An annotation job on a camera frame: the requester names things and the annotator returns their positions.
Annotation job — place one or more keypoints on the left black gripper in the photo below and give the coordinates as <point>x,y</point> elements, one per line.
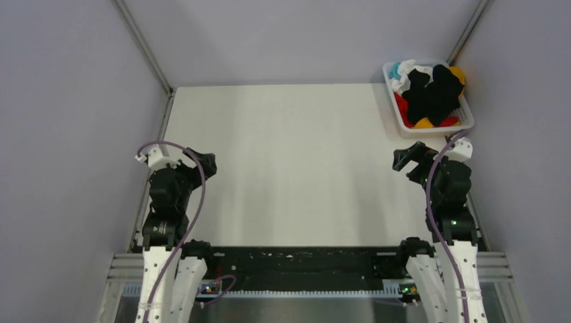
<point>195,171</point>

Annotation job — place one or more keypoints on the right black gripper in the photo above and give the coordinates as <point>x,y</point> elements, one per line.
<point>418,152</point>

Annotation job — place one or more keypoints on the black t shirt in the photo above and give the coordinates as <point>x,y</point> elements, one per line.
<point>436,99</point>

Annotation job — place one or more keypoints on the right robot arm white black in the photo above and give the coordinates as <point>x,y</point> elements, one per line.
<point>444,271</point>

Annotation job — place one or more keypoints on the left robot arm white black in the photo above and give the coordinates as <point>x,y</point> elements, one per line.
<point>173,268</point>

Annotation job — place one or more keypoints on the yellow t shirt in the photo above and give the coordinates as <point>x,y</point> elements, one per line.
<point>460,75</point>

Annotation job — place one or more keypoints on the red t shirt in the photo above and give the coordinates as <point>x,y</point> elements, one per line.
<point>424,123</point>

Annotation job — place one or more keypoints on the white t shirt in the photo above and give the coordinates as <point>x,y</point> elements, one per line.
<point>405,69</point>

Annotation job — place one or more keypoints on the teal t shirt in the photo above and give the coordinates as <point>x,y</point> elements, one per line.
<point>394,72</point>

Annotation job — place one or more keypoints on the right corner aluminium profile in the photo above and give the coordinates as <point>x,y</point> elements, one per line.
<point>471,24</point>

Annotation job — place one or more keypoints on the corner aluminium profile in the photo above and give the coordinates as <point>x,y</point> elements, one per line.
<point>142,45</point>
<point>471,24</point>

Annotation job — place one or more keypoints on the left corner aluminium profile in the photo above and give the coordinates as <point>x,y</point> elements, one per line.
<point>142,45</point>

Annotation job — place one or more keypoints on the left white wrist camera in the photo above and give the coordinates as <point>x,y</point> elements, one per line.
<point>157,158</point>

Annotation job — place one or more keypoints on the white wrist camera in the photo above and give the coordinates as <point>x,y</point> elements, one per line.
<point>157,158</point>
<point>460,151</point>

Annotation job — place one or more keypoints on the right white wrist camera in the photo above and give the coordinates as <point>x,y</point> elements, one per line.
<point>460,151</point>

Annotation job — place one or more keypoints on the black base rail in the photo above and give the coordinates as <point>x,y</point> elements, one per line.
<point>301,269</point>

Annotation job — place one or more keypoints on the white slotted cable duct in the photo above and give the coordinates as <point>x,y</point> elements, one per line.
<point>391,292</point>

